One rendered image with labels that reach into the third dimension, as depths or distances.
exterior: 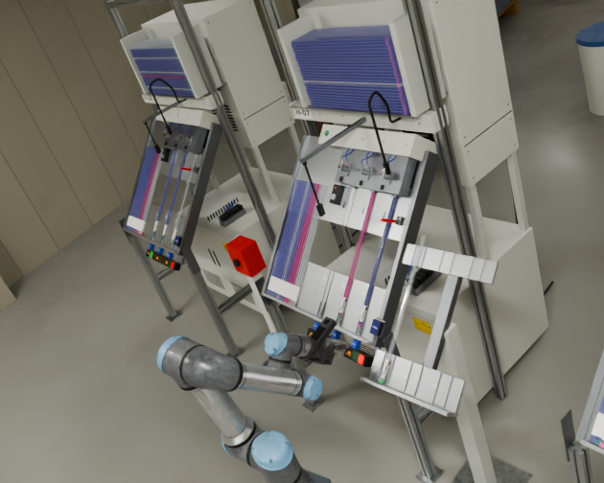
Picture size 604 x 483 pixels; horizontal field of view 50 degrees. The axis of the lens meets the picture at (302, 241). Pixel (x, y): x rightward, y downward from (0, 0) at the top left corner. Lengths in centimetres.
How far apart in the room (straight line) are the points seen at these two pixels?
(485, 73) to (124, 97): 464
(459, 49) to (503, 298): 108
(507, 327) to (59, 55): 465
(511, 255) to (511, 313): 27
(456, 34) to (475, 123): 33
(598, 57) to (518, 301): 252
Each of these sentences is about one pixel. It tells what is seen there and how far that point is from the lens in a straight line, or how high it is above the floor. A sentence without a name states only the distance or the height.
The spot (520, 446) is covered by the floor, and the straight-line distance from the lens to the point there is 289.
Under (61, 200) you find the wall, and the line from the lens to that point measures 624.
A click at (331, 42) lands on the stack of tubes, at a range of 240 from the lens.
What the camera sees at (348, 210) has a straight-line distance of 253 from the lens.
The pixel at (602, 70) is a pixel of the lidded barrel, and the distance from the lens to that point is 514.
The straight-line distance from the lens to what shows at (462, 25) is 241.
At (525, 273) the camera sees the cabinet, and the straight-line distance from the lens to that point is 298.
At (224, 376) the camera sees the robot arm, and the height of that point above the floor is 112.
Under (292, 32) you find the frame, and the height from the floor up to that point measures 168.
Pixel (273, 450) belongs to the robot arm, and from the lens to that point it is 206.
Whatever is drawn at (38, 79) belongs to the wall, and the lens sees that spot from 619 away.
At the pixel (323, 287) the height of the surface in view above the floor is 80.
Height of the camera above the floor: 221
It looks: 29 degrees down
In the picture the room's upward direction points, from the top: 21 degrees counter-clockwise
